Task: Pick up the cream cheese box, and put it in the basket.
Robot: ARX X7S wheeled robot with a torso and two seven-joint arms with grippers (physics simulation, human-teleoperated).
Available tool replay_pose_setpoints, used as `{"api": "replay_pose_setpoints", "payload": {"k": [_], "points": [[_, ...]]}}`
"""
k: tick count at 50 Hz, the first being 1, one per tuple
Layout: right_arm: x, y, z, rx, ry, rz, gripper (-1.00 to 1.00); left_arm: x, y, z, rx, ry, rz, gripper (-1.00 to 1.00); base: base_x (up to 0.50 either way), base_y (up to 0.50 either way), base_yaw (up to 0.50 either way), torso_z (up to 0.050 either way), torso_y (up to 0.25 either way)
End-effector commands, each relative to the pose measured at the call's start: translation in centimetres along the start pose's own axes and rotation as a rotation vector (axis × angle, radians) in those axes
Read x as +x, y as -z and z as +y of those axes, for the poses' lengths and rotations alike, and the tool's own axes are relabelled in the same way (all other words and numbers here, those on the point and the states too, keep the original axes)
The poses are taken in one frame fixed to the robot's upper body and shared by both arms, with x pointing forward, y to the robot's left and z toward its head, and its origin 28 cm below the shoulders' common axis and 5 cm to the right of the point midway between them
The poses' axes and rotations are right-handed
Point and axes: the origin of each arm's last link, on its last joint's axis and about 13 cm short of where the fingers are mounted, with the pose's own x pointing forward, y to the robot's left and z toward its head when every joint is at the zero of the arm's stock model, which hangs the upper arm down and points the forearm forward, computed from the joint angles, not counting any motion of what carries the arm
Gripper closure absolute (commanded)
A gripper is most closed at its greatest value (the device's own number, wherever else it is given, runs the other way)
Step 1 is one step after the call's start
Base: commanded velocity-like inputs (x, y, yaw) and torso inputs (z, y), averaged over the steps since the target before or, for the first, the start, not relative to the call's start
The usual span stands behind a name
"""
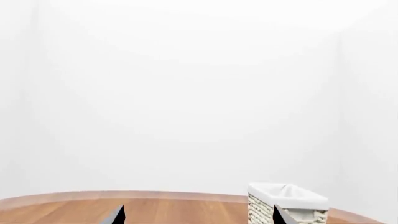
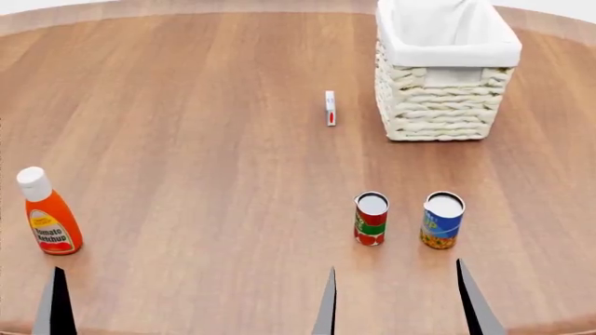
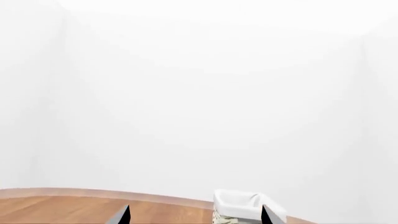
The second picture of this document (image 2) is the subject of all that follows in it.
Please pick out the cream woven wicker basket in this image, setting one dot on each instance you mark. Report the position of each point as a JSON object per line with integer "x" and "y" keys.
{"x": 437, "y": 108}

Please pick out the white cream cheese box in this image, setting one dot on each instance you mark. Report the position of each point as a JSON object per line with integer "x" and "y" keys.
{"x": 330, "y": 110}

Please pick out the orange tomato ketchup bottle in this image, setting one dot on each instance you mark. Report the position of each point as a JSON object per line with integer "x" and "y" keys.
{"x": 52, "y": 223}

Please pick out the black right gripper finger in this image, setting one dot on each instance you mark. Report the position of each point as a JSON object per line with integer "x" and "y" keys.
{"x": 477, "y": 310}
{"x": 327, "y": 310}

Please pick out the blue soup can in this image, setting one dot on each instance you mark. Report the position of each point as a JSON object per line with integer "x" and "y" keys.
{"x": 441, "y": 227}

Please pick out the white cloth basket liner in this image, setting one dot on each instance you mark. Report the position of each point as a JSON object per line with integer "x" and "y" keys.
{"x": 447, "y": 31}

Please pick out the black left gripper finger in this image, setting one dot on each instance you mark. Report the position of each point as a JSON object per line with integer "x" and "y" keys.
{"x": 55, "y": 307}

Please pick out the red tomato sauce can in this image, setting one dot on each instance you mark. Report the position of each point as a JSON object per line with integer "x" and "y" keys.
{"x": 371, "y": 225}

